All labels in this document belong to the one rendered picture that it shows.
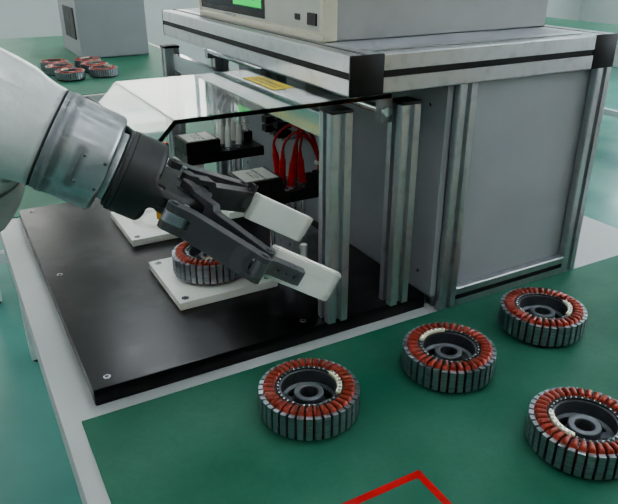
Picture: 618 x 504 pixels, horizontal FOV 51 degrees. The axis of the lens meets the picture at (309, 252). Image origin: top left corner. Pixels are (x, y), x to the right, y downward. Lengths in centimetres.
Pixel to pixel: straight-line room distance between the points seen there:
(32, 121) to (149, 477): 36
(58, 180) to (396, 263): 48
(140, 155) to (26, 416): 158
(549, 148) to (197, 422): 62
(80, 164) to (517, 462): 51
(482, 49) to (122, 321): 58
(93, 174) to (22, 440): 150
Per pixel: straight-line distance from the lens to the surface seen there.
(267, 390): 73
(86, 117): 58
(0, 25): 561
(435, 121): 88
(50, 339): 95
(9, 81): 57
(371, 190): 102
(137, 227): 118
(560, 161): 105
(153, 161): 58
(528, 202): 102
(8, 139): 57
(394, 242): 88
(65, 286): 103
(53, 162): 57
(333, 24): 86
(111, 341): 87
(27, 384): 224
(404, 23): 93
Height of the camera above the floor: 122
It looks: 25 degrees down
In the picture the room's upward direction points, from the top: straight up
